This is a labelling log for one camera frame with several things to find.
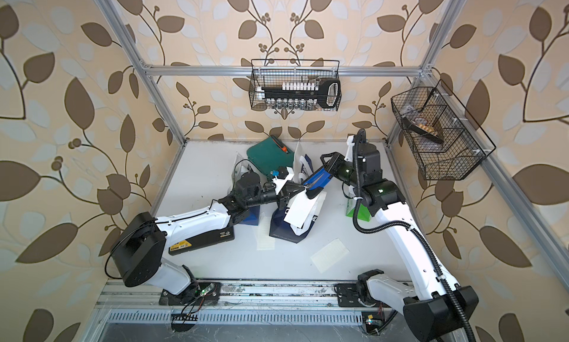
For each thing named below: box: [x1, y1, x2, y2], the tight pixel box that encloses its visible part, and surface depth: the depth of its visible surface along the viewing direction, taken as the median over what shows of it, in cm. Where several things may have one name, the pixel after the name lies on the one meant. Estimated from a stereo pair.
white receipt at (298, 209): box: [283, 189, 315, 228], surface depth 75 cm
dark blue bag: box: [268, 206, 319, 244], surface depth 77 cm
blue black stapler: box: [303, 168, 333, 200], surface depth 72 cm
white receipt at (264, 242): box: [252, 211, 275, 251], surface depth 89 cm
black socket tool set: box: [257, 77, 341, 109], surface depth 86 cm
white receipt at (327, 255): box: [310, 238, 350, 274], surface depth 85 cm
